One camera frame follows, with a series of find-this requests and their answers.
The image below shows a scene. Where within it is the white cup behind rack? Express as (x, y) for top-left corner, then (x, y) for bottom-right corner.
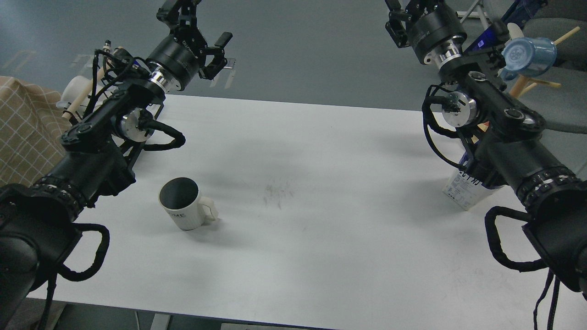
(56, 76), (92, 115)

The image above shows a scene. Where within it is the blue white milk carton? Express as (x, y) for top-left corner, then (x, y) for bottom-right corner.
(442, 169), (503, 211)

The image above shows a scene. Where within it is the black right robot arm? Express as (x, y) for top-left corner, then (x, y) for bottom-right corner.
(385, 0), (587, 330)

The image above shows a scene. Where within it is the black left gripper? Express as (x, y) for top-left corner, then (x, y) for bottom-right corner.
(148, 0), (233, 91)

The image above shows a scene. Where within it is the white ribbed HOME mug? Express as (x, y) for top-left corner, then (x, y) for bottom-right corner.
(159, 177), (219, 231)

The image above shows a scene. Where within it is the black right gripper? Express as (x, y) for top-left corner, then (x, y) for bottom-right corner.
(384, 0), (467, 65)

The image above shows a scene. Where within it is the blue plastic cup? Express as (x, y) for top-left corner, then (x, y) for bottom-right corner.
(498, 37), (558, 81)

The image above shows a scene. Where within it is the wooden rod on rack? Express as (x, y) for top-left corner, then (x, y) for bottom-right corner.
(57, 55), (112, 125)

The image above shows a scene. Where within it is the beige checkered cloth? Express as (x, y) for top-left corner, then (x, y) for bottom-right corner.
(0, 77), (71, 186)

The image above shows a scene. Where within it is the grey office chair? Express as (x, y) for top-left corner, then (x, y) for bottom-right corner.
(485, 0), (586, 134)

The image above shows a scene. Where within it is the dark blue jacket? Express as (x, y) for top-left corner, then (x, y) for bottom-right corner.
(466, 0), (548, 51)

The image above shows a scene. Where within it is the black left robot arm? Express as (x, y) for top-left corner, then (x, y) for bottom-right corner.
(1, 0), (232, 330)

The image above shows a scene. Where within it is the black wire dish rack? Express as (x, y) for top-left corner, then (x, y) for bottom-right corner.
(89, 40), (164, 165)

